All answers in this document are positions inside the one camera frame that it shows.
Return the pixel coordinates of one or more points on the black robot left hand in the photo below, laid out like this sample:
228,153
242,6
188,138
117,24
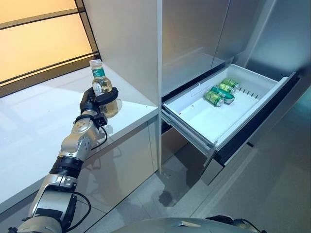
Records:
88,99

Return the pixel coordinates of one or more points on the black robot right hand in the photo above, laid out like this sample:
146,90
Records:
218,219

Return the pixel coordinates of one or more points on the yellow tea bottle white cap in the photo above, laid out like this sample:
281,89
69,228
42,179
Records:
97,75

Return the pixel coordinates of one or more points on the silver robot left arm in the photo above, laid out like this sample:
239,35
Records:
73,143

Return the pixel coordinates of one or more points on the steel fridge door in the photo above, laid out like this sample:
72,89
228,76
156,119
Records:
240,29
189,48

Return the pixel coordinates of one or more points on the white counter cabinet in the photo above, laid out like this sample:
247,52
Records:
36,121

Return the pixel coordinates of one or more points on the white tall cabinet panel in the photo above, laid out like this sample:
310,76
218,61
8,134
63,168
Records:
126,48

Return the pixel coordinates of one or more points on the brown flat panel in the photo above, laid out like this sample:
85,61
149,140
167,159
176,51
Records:
172,143

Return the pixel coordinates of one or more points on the light green drink can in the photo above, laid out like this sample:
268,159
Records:
213,98
230,83

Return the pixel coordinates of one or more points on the dark green drink can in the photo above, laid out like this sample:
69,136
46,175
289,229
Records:
224,94

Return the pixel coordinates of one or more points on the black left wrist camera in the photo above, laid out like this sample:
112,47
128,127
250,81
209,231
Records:
100,119

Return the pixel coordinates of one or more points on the orange lit window black frame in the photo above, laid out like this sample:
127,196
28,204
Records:
36,43

